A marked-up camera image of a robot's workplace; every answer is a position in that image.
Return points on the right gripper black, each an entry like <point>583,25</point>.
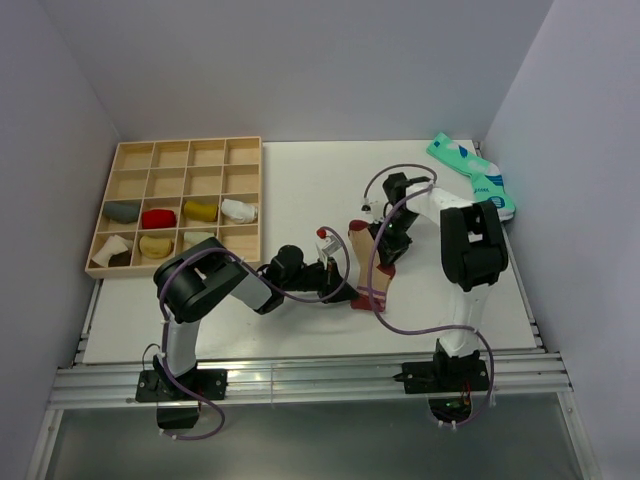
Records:
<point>388,250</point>

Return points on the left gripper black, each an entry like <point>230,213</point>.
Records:
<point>333,288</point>

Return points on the tan maroon striped sock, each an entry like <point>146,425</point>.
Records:
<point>374,279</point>

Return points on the pale green ankle sock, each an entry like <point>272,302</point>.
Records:
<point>196,237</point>

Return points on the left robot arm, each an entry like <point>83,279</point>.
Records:
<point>191,285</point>

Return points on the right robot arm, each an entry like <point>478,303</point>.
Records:
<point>473,251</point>

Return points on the teal patterned sock pair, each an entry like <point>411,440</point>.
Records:
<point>486,179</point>

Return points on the mustard yellow rolled sock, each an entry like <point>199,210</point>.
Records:
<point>200,212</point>

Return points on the red rolled sock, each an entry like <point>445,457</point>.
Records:
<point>158,219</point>

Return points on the wooden compartment tray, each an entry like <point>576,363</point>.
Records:
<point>164,175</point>

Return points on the white and brown rolled sock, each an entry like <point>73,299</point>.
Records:
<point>114,245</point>

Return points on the grey rolled sock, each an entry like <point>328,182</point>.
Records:
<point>122,212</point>

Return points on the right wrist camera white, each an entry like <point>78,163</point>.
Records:
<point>371,207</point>

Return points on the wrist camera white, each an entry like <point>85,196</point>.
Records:
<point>371,207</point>
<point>327,247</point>

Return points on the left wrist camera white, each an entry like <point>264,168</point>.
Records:
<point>327,247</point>

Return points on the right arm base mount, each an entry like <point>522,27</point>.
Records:
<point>453,379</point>

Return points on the aluminium frame rail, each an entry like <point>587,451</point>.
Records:
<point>274,381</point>

